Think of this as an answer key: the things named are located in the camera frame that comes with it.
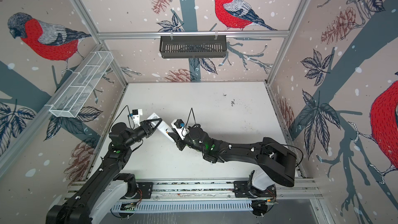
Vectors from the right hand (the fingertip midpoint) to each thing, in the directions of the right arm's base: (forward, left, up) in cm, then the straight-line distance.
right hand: (169, 133), depth 74 cm
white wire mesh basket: (+19, +47, +15) cm, 53 cm away
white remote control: (+2, +4, +2) cm, 5 cm away
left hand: (+4, +4, +5) cm, 7 cm away
